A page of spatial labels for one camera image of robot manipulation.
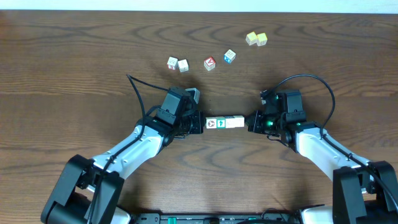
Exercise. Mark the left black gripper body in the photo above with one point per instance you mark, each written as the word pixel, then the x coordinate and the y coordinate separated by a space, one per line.
pixel 198 122

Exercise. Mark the red letter A block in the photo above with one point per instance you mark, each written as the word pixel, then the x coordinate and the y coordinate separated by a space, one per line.
pixel 209 63

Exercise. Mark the yellow wooden block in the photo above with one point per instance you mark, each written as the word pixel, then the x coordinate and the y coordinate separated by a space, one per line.
pixel 251 38
pixel 261 39

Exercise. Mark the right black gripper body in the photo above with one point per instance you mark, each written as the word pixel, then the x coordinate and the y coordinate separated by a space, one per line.
pixel 268 124

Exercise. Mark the plain wooden letter block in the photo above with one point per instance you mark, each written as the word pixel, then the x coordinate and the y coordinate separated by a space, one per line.
pixel 183 65

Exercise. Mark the right yellow wooden block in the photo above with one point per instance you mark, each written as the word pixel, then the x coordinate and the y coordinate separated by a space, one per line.
pixel 261 39

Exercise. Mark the green sided wooden block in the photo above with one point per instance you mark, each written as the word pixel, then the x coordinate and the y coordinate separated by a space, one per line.
pixel 220 122

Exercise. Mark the plain cream wooden block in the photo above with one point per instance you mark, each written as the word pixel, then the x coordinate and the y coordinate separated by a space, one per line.
pixel 239 121

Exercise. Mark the left yellow wooden block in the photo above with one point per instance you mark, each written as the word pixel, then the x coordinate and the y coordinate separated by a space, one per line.
pixel 251 38

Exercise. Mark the blue sided wooden block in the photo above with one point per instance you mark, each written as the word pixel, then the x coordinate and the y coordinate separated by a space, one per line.
pixel 229 56

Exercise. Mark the blue faced wooden block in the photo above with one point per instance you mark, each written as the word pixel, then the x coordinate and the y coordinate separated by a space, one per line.
pixel 229 122

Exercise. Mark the cream wooden number block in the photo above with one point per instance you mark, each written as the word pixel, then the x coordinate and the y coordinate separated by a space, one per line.
pixel 211 122

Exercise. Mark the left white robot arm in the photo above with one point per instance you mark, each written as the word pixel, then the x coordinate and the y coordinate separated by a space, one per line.
pixel 88 190

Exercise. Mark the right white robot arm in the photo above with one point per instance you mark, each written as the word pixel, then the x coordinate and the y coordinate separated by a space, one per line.
pixel 363 191

